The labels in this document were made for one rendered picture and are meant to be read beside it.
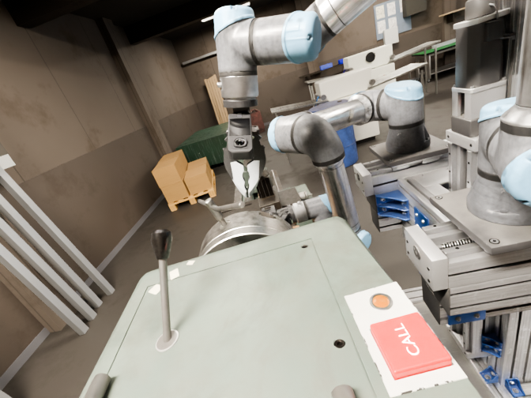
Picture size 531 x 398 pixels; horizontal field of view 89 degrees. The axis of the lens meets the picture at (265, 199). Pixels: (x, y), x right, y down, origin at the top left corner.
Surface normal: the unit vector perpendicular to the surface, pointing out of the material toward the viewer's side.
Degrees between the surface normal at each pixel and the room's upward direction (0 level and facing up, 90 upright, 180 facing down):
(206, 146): 90
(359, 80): 90
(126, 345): 0
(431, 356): 0
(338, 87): 90
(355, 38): 90
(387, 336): 0
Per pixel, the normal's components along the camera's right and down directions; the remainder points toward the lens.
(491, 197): -0.92, 0.13
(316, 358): -0.29, -0.87
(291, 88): -0.03, 0.44
